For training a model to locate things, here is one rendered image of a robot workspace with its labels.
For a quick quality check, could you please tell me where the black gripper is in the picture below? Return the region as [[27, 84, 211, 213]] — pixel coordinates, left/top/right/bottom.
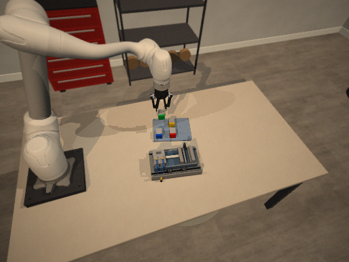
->
[[150, 89, 172, 116]]

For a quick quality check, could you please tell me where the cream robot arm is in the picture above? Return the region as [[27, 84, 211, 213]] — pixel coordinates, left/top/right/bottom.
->
[[0, 0, 172, 195]]

